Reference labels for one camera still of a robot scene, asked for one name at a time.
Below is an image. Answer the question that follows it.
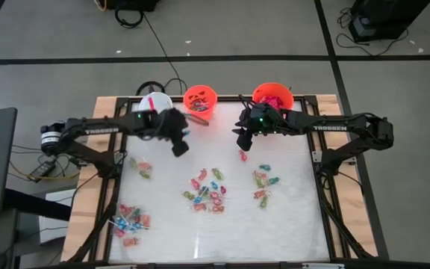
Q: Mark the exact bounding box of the white bucket black pumpkin face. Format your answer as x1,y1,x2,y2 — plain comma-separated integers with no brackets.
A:
138,91,174,113

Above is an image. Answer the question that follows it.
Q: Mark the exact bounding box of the black metal table frame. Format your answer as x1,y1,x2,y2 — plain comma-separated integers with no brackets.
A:
63,95,378,269

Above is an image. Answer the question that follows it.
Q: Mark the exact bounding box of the black equipment case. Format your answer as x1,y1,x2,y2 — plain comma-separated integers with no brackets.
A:
348,0,430,43

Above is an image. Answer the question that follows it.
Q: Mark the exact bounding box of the orange bucket jagged-mouth face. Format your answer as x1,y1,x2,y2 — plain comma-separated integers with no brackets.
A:
183,84,219,121

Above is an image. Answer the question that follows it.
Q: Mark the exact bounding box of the black desk leg bar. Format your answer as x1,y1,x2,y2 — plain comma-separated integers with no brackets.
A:
4,188,72,222

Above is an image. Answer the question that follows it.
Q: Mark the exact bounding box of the coiled black cable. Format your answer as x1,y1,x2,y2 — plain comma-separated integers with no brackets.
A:
113,1,145,29

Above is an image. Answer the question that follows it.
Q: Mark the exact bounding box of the black power adapter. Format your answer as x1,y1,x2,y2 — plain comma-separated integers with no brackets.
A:
28,160,57,183

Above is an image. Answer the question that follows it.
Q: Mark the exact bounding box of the black box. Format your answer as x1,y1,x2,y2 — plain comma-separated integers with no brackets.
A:
105,0,163,12

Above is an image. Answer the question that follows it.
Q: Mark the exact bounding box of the white box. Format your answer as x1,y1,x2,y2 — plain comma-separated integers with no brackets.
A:
37,188,77,246

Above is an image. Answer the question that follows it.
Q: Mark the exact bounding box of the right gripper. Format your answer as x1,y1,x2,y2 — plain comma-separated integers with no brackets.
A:
231,104,290,138

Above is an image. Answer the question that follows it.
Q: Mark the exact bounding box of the orange bucket smiling pumpkin face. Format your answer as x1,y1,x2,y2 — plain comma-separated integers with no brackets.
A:
251,81,295,113

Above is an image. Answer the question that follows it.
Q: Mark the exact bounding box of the long black cable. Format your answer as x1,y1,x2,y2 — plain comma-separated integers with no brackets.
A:
142,13,184,95

